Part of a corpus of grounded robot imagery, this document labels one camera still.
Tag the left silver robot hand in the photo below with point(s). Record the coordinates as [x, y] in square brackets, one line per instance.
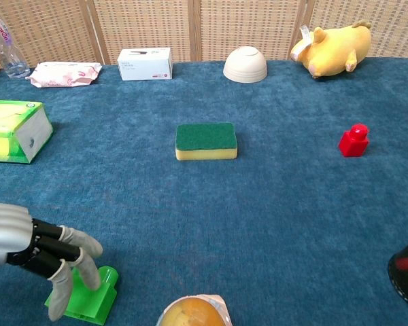
[7, 231]

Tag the green plastic building block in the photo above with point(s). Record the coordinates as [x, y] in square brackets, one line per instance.
[88, 302]

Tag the orange bowl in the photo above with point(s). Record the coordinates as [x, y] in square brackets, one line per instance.
[192, 314]

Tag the green and yellow sponge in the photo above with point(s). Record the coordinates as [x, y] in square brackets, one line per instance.
[205, 137]

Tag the red plastic building block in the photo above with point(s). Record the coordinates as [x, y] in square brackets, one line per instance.
[353, 144]

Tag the green tissue box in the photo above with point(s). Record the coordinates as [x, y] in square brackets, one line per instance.
[7, 129]

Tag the pink wet wipes pack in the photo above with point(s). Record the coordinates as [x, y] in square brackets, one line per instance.
[63, 74]

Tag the clear plastic water bottle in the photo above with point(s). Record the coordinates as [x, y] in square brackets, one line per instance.
[12, 57]

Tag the white stapler box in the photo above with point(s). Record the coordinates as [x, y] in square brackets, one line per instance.
[144, 66]

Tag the blue table cloth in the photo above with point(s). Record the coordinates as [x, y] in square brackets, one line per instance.
[224, 220]

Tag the wicker folding screen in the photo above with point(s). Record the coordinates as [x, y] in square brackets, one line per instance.
[146, 23]

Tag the beige upturned bowl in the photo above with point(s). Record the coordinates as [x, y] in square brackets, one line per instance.
[245, 66]

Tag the yellow plush pig toy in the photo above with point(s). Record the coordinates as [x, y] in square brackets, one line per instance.
[333, 47]

